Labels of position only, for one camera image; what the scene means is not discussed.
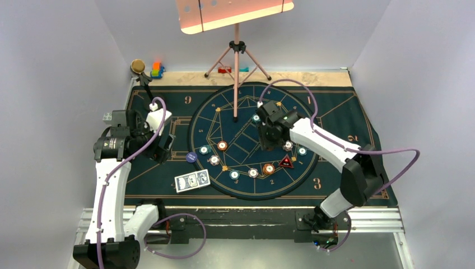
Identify red teal toy blocks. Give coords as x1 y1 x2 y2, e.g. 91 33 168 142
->
217 66 249 73

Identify pink music stand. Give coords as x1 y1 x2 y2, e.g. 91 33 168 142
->
175 0 295 122

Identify green poker chip stack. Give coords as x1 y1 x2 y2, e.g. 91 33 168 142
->
229 170 240 180

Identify red triangular dealer button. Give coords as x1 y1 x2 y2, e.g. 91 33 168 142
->
278 154 294 169

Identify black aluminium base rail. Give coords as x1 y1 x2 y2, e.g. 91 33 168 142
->
76 202 405 246

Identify orange poker chip stack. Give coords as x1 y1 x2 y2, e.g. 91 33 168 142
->
262 163 276 175

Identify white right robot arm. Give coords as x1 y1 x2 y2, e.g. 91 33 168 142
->
256 101 387 231

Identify colourful toy brick train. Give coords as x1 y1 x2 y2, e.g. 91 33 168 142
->
150 62 165 79

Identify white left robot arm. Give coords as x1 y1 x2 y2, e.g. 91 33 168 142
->
72 108 175 268

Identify blue playing card box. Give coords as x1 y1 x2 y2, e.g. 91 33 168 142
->
174 169 211 193

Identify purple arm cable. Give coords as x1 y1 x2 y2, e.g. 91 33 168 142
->
95 97 166 269
257 78 421 252

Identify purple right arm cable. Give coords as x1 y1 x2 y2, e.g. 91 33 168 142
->
257 78 421 252

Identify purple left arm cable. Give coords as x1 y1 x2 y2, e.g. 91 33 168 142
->
95 97 166 269

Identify dark green poker mat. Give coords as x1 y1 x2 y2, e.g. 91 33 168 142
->
125 86 380 206

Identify purple small blind button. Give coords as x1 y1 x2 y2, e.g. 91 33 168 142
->
185 152 198 163

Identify round brass bell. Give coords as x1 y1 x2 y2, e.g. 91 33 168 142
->
130 59 153 101

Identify round dark poker mat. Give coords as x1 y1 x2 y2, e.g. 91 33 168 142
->
188 82 319 201

